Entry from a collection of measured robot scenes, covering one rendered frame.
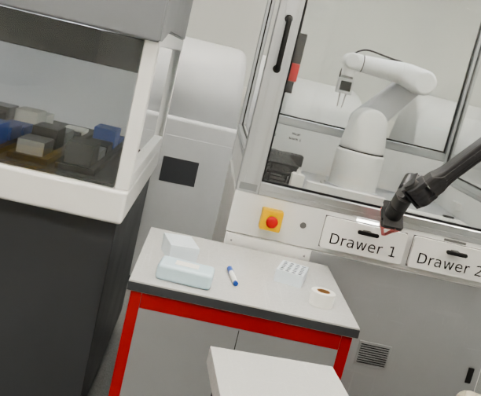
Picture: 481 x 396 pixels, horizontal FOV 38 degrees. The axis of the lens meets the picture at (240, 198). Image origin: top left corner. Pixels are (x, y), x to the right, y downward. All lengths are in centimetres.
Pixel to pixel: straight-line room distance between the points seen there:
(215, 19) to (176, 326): 382
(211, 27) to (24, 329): 350
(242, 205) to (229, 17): 321
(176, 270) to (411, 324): 104
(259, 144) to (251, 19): 318
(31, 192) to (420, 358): 146
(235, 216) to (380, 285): 57
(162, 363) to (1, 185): 74
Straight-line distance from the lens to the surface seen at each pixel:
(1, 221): 232
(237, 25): 547
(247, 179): 237
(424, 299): 258
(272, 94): 235
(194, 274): 186
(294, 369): 154
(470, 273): 258
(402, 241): 248
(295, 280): 210
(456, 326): 265
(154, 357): 192
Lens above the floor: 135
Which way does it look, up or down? 10 degrees down
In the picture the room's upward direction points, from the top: 13 degrees clockwise
